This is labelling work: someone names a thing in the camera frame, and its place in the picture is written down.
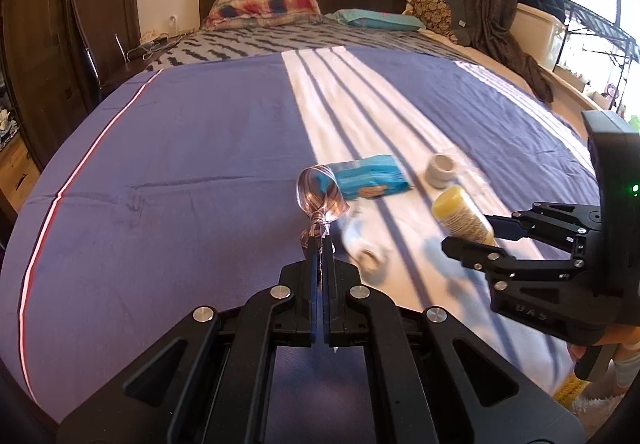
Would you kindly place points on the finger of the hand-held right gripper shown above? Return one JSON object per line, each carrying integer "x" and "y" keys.
{"x": 480, "y": 254}
{"x": 555, "y": 221}

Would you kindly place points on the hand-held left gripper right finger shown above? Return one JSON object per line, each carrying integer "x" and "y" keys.
{"x": 329, "y": 284}

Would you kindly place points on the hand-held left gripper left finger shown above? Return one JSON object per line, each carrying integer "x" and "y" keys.
{"x": 313, "y": 284}

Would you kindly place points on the cream yellow lotion bottle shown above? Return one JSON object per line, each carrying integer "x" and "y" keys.
{"x": 462, "y": 214}

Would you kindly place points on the shiny striped ribbon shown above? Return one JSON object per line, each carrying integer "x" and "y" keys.
{"x": 320, "y": 194}

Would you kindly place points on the person's right hand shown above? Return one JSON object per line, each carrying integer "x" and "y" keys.
{"x": 627, "y": 337}

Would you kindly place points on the small roll of tape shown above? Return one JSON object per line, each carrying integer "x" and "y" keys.
{"x": 365, "y": 249}

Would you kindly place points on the white tape roll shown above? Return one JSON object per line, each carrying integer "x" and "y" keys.
{"x": 441, "y": 171}

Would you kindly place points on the blue wet wipes packet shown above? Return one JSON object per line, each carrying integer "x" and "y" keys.
{"x": 372, "y": 176}

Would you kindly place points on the green frog toy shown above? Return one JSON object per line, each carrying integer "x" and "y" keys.
{"x": 635, "y": 123}

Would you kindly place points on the pink plush toy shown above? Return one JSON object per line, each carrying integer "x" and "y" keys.
{"x": 611, "y": 95}

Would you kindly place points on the yellow fluffy slipper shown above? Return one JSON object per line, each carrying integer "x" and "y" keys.
{"x": 585, "y": 399}

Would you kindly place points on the white storage box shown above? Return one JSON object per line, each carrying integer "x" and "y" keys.
{"x": 540, "y": 36}

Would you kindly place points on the black metal rack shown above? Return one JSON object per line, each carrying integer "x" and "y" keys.
{"x": 600, "y": 26}

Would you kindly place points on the dark green cushion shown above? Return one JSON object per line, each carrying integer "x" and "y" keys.
{"x": 462, "y": 24}

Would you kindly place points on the brown patterned cushion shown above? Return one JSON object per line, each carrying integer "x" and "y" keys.
{"x": 435, "y": 9}

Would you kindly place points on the grey zigzag blanket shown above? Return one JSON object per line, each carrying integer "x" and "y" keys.
{"x": 280, "y": 41}

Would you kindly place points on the teal pillow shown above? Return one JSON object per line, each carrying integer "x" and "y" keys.
{"x": 377, "y": 19}

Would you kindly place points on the plaid pillow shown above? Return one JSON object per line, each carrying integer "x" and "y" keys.
{"x": 262, "y": 6}

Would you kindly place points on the dark nightstand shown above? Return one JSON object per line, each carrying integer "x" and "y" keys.
{"x": 130, "y": 69}

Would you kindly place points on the silver metal rod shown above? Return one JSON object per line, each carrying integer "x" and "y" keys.
{"x": 119, "y": 46}

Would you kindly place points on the light wooden drawer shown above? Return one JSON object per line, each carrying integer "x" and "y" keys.
{"x": 17, "y": 176}

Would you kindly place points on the black folded chair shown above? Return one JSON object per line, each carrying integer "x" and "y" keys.
{"x": 85, "y": 49}

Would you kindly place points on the dark wooden wardrobe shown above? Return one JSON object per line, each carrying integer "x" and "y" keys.
{"x": 60, "y": 24}

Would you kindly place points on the white wall socket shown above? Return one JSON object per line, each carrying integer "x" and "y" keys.
{"x": 173, "y": 22}

